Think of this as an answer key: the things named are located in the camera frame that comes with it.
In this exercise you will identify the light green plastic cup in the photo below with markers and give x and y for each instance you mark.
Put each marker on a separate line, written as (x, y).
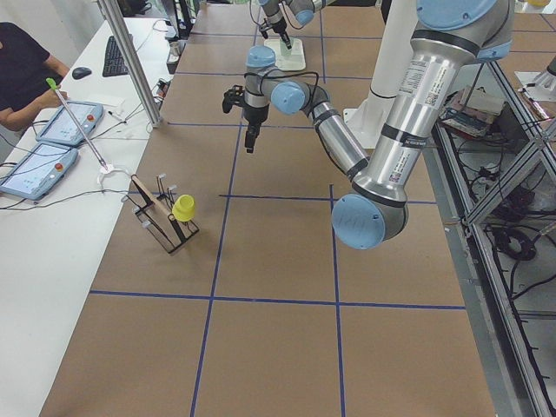
(287, 53)

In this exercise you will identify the black keyboard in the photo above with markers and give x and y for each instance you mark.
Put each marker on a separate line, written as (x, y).
(113, 64)

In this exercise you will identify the aluminium frame post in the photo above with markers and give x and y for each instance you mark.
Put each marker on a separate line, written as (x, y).
(113, 15)

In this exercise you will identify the black computer mouse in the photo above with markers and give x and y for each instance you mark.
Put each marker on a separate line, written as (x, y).
(80, 73)

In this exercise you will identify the black wire cup rack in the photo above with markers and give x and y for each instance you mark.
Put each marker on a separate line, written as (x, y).
(154, 212)

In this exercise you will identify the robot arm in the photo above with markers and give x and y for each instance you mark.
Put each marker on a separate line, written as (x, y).
(276, 18)
(423, 48)

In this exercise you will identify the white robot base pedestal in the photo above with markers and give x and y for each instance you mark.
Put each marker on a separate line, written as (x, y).
(394, 57)

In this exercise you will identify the stack of books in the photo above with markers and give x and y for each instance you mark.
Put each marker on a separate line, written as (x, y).
(472, 112)

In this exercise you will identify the teach pendant tablet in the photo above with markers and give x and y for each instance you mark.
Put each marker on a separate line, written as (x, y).
(61, 128)
(39, 171)

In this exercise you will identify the lower teach pendant tablet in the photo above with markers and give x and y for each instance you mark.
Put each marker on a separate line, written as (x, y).
(39, 171)

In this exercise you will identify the cream bear print tray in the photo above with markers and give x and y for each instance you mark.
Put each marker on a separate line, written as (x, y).
(286, 59)

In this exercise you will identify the long pink grabber stick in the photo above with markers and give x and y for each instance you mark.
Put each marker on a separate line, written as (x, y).
(106, 169)

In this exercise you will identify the person in black shirt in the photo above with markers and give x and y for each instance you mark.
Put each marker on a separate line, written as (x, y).
(25, 68)

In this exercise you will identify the yellow plastic cup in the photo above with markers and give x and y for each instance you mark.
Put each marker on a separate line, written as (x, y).
(184, 208)

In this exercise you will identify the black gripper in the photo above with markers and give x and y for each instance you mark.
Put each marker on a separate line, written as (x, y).
(275, 25)
(253, 116)

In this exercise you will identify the upper teach pendant tablet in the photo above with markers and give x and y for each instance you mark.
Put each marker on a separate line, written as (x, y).
(61, 128)

